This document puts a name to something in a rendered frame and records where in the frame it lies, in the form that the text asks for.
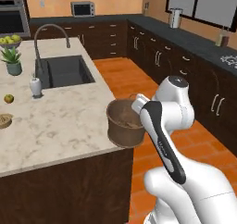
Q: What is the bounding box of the grey fruit bowl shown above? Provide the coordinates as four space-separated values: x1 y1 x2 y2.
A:
0 40 23 50

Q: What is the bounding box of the black framed window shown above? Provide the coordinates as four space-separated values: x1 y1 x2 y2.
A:
165 0 237 33

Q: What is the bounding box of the dark brown bottle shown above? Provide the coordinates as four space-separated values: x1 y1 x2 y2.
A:
221 34 231 48

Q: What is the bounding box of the brown woven basket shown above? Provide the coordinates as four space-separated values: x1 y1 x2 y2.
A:
106 93 146 149

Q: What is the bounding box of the pale green bottle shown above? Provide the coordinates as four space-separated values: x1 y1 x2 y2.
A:
215 30 223 47

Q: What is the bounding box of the steel kettle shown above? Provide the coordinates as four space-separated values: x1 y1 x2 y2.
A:
168 7 184 30

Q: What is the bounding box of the white soap dispenser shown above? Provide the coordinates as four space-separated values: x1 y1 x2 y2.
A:
29 73 44 99

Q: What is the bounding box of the dark undermount sink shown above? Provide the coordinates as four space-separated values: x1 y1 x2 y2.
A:
34 55 96 90

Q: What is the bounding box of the tan wicker dish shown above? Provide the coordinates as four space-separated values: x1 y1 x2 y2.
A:
0 113 14 131

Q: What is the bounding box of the silver toaster oven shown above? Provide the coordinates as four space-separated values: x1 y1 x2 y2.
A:
69 0 96 19

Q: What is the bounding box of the green plant in grey pot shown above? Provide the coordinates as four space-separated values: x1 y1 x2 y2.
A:
0 45 23 77

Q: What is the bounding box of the dark wood island cabinet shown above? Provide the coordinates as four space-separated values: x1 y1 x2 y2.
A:
0 147 134 224

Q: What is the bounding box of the grey arched tap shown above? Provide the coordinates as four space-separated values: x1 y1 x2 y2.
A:
33 23 71 78

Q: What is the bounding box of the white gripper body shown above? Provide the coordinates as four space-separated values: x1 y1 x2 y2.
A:
131 93 149 114

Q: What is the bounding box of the hob with white grates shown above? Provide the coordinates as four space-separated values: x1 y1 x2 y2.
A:
219 54 237 70

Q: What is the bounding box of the steel wall oven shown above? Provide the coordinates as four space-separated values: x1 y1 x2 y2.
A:
0 0 31 40

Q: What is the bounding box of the dark wood cabinet run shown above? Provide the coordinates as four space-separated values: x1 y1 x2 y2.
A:
126 19 237 158
29 19 129 61

